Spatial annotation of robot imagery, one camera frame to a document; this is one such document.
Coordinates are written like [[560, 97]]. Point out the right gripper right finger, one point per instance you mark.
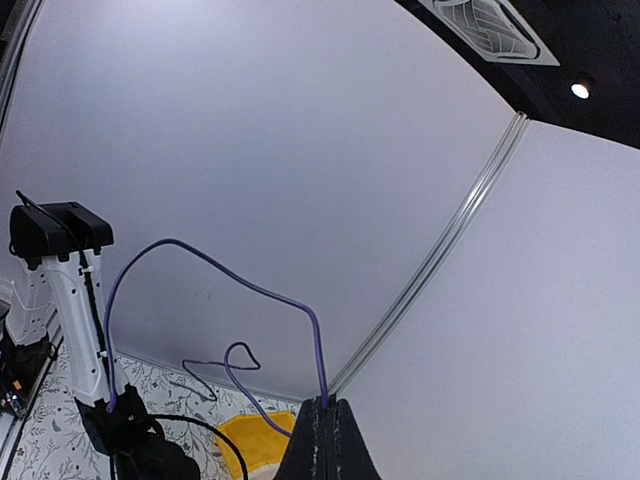
[[346, 453]]

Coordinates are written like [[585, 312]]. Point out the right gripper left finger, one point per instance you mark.
[[305, 457]]

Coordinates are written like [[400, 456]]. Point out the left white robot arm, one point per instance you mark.
[[60, 246]]

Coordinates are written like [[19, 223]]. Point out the right yellow plastic bin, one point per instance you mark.
[[261, 446]]

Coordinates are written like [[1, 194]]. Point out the ceiling spot light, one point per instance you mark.
[[583, 86]]

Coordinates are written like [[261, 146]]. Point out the ceiling air vent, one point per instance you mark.
[[495, 30]]

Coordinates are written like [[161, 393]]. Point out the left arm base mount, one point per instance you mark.
[[23, 370]]

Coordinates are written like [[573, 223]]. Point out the right aluminium frame post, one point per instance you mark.
[[437, 255]]

